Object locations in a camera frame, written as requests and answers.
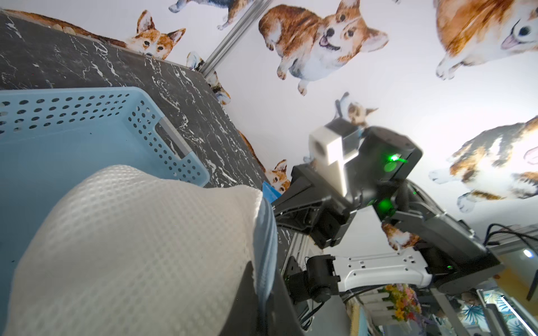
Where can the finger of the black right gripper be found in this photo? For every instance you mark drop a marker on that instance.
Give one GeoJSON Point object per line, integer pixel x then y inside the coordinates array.
{"type": "Point", "coordinates": [300, 195]}
{"type": "Point", "coordinates": [298, 219]}

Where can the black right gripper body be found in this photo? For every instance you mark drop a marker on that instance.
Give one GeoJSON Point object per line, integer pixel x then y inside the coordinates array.
{"type": "Point", "coordinates": [336, 212]}

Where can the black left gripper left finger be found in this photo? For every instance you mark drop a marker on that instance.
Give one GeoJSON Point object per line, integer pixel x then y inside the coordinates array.
{"type": "Point", "coordinates": [243, 317]}

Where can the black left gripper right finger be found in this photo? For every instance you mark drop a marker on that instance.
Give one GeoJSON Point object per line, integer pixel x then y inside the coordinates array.
{"type": "Point", "coordinates": [280, 312]}

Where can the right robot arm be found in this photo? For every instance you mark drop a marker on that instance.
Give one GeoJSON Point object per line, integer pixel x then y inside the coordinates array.
{"type": "Point", "coordinates": [369, 169]}

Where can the blue flat tool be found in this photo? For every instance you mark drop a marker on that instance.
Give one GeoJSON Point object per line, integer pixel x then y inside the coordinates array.
{"type": "Point", "coordinates": [269, 192]}

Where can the colourful flower bunch outside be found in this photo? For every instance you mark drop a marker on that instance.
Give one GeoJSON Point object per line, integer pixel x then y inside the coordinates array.
{"type": "Point", "coordinates": [404, 301]}

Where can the light blue perforated plastic basket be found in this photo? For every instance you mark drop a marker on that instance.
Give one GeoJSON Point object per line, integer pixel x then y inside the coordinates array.
{"type": "Point", "coordinates": [53, 139]}

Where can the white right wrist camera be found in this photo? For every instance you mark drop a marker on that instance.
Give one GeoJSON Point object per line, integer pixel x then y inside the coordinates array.
{"type": "Point", "coordinates": [331, 147]}

